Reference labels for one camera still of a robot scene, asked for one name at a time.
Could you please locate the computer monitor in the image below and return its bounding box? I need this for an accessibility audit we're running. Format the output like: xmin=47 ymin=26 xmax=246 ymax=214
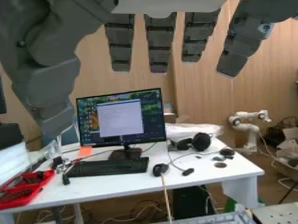
xmin=75 ymin=87 xmax=169 ymax=161

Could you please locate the red tray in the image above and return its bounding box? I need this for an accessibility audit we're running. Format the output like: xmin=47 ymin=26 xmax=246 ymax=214
xmin=0 ymin=168 xmax=56 ymax=211

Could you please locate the black headset with cable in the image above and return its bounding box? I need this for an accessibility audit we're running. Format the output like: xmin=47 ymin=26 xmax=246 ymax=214
xmin=169 ymin=131 xmax=214 ymax=153

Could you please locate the orange sticky note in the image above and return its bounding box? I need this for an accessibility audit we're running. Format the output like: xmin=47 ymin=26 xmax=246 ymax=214
xmin=77 ymin=146 xmax=94 ymax=157

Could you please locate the black computer mouse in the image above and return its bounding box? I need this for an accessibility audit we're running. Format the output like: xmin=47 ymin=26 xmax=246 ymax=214
xmin=152 ymin=162 xmax=172 ymax=178

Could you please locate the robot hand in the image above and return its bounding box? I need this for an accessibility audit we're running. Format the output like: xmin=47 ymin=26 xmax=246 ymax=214
xmin=0 ymin=0 xmax=298 ymax=139

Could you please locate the small white jointed device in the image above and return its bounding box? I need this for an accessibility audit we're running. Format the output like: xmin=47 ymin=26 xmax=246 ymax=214
xmin=227 ymin=109 xmax=273 ymax=155

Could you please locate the thin stick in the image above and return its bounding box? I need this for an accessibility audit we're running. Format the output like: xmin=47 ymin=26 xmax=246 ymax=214
xmin=158 ymin=173 xmax=174 ymax=224

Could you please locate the white desk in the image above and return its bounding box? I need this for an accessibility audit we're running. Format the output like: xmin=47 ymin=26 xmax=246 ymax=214
xmin=0 ymin=135 xmax=266 ymax=224

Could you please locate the black keyboard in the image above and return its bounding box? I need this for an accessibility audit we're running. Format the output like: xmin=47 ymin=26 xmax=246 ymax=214
xmin=64 ymin=156 xmax=152 ymax=179

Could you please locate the black computer tower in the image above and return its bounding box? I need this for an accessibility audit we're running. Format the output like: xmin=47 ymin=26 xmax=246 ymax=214
xmin=170 ymin=185 xmax=210 ymax=221

